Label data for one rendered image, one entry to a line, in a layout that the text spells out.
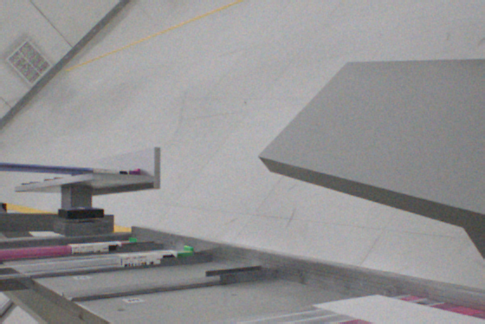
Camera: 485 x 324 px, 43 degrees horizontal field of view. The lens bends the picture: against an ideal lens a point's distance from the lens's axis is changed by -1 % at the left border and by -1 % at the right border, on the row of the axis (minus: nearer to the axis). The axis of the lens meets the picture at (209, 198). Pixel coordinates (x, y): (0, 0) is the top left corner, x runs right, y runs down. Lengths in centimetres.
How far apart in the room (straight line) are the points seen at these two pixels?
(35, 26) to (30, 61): 48
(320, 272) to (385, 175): 31
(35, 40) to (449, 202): 812
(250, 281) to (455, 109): 41
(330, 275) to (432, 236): 113
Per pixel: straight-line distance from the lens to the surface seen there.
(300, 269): 53
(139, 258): 61
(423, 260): 158
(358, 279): 49
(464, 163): 75
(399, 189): 77
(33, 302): 101
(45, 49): 867
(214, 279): 55
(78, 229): 80
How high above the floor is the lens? 103
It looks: 25 degrees down
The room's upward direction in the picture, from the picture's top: 42 degrees counter-clockwise
